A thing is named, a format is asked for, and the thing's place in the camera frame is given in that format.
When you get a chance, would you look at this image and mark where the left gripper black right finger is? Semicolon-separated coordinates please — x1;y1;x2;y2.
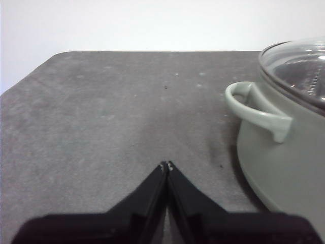
166;160;318;244

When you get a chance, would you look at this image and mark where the pale green electric steamer pot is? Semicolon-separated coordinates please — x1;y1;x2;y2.
224;57;325;215

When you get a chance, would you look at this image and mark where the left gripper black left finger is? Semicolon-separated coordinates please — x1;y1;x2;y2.
11;160;169;244

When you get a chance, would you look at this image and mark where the glass lid with green knob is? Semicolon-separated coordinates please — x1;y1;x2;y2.
258;35;325;114

